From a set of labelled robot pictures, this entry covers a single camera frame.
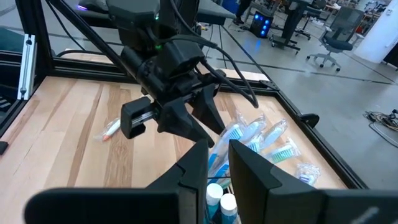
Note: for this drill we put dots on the grey office chair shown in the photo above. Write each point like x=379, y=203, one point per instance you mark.
x=337, y=43

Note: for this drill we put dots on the black computer mouse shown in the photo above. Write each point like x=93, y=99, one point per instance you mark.
x=93, y=4

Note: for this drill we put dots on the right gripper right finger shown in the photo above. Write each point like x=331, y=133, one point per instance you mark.
x=311, y=208

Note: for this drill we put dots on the blue mouthwash bottle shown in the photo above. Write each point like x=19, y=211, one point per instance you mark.
x=228, y=203
x=214, y=191

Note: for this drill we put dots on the blue toothbrush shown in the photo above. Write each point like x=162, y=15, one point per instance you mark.
x=222, y=170
x=275, y=132
x=233, y=133

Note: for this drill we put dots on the person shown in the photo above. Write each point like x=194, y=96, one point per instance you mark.
x=245, y=7

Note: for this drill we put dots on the black aluminium table frame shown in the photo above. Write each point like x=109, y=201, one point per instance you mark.
x=77, y=70

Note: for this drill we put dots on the black standing desk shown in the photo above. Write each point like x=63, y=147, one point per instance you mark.
x=290, y=18

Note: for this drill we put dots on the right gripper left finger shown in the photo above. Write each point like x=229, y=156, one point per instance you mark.
x=124, y=205

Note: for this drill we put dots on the orange toothbrush in clear wrapper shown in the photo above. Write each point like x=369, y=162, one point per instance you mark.
x=112, y=129

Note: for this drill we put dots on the white toothbrush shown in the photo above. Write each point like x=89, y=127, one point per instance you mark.
x=253, y=127
x=306, y=177

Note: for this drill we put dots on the black computer tower with lights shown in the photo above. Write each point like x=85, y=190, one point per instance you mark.
x=262, y=25

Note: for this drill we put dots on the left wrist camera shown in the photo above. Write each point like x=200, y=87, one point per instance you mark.
x=180, y=59

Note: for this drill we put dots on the white pillar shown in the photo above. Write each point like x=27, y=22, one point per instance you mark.
x=379, y=31

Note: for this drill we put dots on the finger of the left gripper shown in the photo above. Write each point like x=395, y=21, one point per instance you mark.
x=206, y=105
x=177, y=119

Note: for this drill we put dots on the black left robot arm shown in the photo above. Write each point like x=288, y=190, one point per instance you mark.
x=133, y=18

